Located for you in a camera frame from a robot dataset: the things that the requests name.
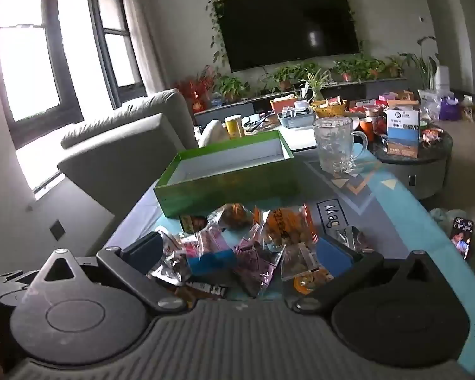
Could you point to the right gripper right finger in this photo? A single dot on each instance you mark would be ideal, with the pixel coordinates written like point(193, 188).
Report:
point(348, 268)

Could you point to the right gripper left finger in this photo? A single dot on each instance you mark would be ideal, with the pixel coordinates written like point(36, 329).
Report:
point(129, 267)

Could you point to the orange snack bag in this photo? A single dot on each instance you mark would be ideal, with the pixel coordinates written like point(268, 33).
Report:
point(286, 226)

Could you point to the pink snack packet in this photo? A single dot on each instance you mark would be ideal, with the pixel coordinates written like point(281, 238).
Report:
point(207, 251)

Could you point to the clear cookie packet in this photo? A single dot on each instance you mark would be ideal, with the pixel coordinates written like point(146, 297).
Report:
point(298, 260)

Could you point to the purple snack packet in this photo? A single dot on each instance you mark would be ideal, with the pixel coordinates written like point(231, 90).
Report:
point(256, 265)

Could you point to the grey armchair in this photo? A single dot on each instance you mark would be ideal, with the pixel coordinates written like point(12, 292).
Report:
point(115, 159)

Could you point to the green cardboard box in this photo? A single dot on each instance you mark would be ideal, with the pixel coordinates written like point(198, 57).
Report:
point(248, 169)

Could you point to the smartphone with photo screen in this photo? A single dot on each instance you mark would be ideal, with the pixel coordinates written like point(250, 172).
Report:
point(462, 234)

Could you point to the round dark side table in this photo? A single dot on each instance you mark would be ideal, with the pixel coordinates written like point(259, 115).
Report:
point(425, 175)

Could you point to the glass mug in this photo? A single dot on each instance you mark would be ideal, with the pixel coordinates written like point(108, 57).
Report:
point(338, 144)

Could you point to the yellow canister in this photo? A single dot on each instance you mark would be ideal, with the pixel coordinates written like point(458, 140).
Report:
point(234, 126)

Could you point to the blue grey storage tray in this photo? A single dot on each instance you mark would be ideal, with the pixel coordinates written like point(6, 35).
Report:
point(293, 119)

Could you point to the red flower decoration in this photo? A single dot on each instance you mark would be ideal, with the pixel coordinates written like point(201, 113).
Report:
point(197, 90)

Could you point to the wicker basket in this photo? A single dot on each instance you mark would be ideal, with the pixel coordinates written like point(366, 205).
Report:
point(322, 109)

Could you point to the blue white carton box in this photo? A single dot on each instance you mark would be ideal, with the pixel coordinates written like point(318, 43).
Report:
point(403, 128)

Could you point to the spider plant in pot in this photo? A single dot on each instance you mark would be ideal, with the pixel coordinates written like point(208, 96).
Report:
point(314, 83)

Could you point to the purple gift bag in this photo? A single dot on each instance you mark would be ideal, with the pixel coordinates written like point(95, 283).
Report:
point(450, 109)

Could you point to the black wall television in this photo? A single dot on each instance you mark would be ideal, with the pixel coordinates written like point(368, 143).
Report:
point(263, 32)

